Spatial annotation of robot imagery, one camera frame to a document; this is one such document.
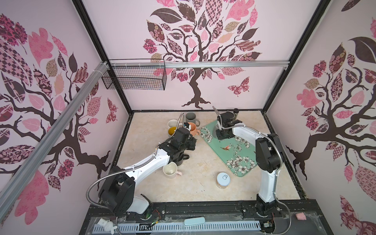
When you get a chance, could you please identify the black white mug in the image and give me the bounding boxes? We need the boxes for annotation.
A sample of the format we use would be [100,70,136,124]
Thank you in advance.
[175,154,190,166]

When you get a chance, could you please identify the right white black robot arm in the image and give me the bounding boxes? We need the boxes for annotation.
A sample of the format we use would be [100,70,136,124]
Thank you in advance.
[214,109,286,217]

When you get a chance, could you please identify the left aluminium rail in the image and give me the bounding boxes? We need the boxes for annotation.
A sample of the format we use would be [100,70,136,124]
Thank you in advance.
[1,61,109,219]

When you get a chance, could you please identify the right metal cable conduit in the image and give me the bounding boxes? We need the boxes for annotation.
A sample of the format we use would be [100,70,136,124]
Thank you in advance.
[212,106,292,235]

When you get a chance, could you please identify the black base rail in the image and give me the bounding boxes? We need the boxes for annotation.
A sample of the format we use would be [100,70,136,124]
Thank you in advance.
[79,199,333,235]

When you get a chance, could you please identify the left metal cable conduit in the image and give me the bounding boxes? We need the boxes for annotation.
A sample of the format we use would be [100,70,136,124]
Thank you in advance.
[86,112,186,210]

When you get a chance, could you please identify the dark grey mug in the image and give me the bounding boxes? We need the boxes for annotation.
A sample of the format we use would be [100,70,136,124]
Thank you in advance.
[185,112,200,127]

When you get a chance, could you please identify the white ribbed-bottom mug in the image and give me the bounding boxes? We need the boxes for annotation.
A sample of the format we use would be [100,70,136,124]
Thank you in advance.
[167,119,178,128]

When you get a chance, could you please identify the pink sponge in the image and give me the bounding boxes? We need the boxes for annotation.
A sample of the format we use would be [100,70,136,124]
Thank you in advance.
[295,212,306,221]

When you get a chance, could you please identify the green floral tray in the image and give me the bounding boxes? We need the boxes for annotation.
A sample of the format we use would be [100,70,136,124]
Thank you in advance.
[200,121,257,177]

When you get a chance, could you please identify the pink mug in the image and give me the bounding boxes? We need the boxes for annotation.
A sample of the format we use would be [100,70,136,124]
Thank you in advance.
[163,162,183,179]

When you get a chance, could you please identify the aluminium rail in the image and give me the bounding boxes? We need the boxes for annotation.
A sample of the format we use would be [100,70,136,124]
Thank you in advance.
[110,60,290,69]
[1,61,109,219]

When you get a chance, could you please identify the light blue eraser block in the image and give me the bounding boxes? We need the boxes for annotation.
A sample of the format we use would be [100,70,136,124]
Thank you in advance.
[184,217,206,227]

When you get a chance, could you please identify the back aluminium rail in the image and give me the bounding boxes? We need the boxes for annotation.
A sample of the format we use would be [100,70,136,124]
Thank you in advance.
[110,60,290,69]

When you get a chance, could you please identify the metal cable conduit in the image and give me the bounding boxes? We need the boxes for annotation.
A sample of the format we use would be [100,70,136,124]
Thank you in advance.
[212,106,292,235]
[86,112,186,210]

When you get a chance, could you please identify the orange cream scalloped mug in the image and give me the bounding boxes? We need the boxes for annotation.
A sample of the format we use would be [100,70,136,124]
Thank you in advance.
[188,122,201,136]

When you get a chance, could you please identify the white slotted cable duct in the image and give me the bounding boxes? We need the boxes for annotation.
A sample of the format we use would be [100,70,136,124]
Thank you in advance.
[92,221,261,235]

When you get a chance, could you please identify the black wire basket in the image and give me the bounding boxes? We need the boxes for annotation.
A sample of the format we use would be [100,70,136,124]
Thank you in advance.
[102,59,167,91]

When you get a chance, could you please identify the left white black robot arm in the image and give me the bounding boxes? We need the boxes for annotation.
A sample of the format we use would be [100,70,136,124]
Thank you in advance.
[99,127,197,219]

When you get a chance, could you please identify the white power plug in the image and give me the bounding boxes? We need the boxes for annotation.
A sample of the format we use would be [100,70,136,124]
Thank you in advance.
[97,218,118,235]

